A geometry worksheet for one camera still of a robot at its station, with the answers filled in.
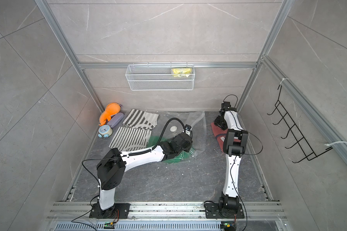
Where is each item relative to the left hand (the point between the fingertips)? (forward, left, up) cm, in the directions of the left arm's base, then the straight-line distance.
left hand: (190, 137), depth 85 cm
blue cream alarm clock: (+15, +60, -11) cm, 63 cm away
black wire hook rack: (-3, -48, +16) cm, 51 cm away
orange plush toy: (+35, +60, -9) cm, 70 cm away
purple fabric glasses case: (+27, +56, -12) cm, 63 cm away
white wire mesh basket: (+43, +19, +14) cm, 49 cm away
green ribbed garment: (+7, +25, -15) cm, 30 cm away
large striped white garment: (+10, +44, -14) cm, 47 cm away
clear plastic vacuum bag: (+27, +15, -14) cm, 34 cm away
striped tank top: (+29, +36, -15) cm, 49 cm away
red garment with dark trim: (+11, -24, -14) cm, 30 cm away
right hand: (+19, -25, -13) cm, 34 cm away
